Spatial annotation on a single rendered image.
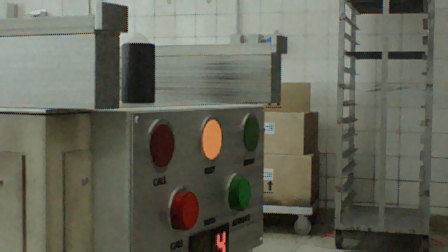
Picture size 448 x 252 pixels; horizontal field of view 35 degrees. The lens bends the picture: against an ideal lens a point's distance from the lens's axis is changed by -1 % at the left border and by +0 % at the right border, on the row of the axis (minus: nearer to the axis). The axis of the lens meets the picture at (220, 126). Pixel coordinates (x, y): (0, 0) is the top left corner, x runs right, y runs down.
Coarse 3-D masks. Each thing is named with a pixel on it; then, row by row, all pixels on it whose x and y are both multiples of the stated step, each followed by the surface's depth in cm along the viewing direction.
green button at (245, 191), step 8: (232, 184) 63; (240, 184) 63; (248, 184) 64; (232, 192) 62; (240, 192) 63; (248, 192) 64; (232, 200) 62; (240, 200) 63; (248, 200) 64; (232, 208) 63; (240, 208) 63
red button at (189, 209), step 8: (184, 192) 54; (192, 192) 55; (176, 200) 54; (184, 200) 54; (192, 200) 55; (176, 208) 53; (184, 208) 54; (192, 208) 55; (176, 216) 53; (184, 216) 54; (192, 216) 55; (176, 224) 54; (184, 224) 54; (192, 224) 55
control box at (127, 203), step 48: (96, 144) 50; (144, 144) 50; (192, 144) 56; (240, 144) 65; (96, 192) 50; (144, 192) 50; (96, 240) 50; (144, 240) 50; (192, 240) 56; (240, 240) 65
